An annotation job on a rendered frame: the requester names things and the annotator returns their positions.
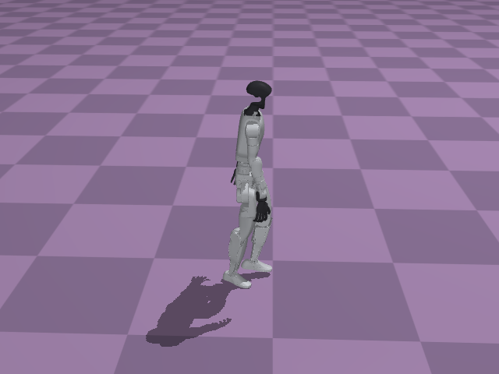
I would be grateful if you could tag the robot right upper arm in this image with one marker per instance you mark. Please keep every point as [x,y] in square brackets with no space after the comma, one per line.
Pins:
[252,136]

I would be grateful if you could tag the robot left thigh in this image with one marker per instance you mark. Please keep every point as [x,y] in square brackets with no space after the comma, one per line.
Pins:
[268,201]

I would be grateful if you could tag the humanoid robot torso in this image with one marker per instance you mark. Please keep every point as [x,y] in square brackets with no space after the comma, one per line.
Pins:
[243,170]

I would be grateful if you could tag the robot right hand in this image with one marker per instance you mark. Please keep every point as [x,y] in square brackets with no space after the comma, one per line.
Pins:
[262,208]

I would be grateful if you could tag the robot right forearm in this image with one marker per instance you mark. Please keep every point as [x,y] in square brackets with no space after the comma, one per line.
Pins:
[258,176]

